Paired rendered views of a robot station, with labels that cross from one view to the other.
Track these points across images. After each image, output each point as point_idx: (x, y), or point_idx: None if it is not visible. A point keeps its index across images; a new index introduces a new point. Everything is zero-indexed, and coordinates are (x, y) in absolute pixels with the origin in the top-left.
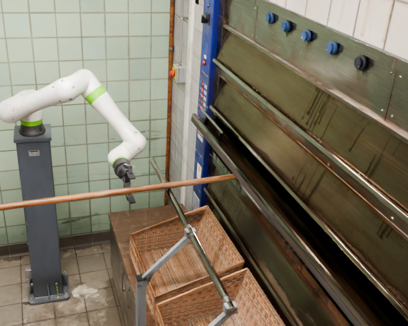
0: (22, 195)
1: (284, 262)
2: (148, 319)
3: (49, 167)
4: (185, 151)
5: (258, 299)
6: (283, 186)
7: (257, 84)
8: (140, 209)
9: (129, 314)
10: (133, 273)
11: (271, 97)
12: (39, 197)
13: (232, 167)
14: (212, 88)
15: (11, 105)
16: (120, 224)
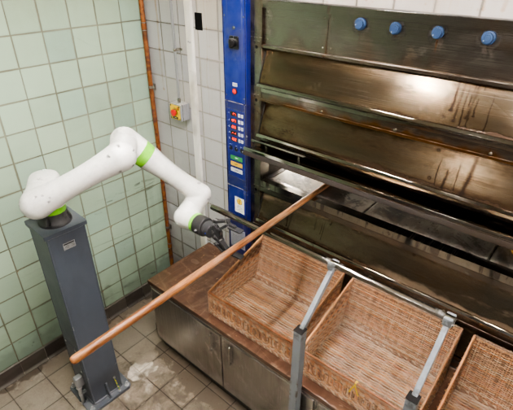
0: (63, 298)
1: (410, 259)
2: (284, 366)
3: (89, 255)
4: None
5: (383, 301)
6: (423, 188)
7: (348, 97)
8: (175, 263)
9: (228, 370)
10: (230, 329)
11: (379, 105)
12: (83, 293)
13: (347, 186)
14: (250, 116)
15: (45, 195)
16: (170, 285)
